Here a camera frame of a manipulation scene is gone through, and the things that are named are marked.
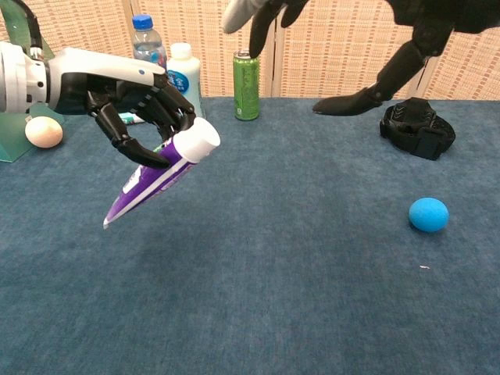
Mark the blue foam ball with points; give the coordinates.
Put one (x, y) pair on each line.
(429, 215)

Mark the bamboo folding screen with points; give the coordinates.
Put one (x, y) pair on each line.
(336, 58)

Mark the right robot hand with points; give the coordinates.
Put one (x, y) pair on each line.
(426, 19)

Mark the green glass spray bottle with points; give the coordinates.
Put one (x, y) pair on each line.
(17, 31)

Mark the white milk bottle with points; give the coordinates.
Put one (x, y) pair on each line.
(183, 62)

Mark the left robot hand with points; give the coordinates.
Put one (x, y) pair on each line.
(101, 68)

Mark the beige egg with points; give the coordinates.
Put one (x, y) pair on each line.
(43, 132)

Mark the clear drink bottle blue cap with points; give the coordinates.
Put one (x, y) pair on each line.
(146, 41)

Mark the teal cardboard product box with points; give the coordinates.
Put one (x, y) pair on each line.
(11, 136)

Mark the green drink can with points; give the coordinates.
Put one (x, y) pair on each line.
(246, 91)

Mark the purple toothpaste tube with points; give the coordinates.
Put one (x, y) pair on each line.
(156, 180)

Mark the white green glue stick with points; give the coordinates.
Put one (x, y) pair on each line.
(131, 118)

